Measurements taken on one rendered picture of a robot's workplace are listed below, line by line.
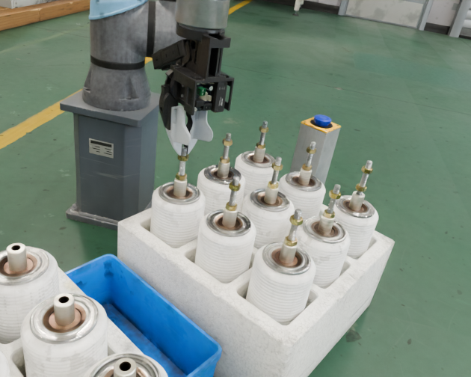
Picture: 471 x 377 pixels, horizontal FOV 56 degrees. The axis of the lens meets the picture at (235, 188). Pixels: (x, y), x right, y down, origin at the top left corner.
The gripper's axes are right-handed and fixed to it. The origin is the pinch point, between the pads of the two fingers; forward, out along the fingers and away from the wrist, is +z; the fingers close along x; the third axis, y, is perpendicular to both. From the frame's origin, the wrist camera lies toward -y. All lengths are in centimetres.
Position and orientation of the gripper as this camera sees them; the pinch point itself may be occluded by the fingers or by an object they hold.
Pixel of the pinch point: (182, 145)
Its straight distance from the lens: 76.9
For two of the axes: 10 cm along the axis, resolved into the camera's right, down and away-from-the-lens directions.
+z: -1.4, 8.6, 5.0
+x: 7.8, -2.1, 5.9
